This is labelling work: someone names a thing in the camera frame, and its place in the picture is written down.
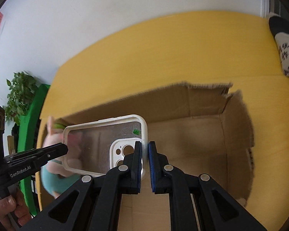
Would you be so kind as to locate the green cloth covered table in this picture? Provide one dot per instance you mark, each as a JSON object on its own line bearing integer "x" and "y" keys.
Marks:
{"x": 27, "y": 140}

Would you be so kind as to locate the green potted plant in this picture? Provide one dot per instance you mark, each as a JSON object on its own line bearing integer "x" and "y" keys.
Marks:
{"x": 22, "y": 90}

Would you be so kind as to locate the person's left hand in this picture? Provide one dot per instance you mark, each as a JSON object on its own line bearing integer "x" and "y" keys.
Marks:
{"x": 14, "y": 204}

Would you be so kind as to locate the brown cardboard box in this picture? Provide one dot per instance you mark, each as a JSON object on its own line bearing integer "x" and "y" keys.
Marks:
{"x": 202, "y": 129}

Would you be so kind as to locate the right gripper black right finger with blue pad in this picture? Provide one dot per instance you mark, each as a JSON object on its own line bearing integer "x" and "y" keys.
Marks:
{"x": 196, "y": 202}

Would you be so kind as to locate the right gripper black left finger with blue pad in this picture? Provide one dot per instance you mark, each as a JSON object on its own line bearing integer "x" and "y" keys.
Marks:
{"x": 92, "y": 203}

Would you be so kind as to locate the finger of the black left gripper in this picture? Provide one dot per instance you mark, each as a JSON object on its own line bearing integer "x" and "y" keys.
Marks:
{"x": 51, "y": 152}

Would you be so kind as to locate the black white printed cloth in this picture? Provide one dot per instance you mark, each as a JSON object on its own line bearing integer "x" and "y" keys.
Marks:
{"x": 279, "y": 28}

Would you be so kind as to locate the pink teal plush toy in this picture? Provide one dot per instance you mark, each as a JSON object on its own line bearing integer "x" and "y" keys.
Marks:
{"x": 55, "y": 178}

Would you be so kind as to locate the white clear phone case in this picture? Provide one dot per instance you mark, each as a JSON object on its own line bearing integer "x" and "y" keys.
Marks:
{"x": 96, "y": 147}

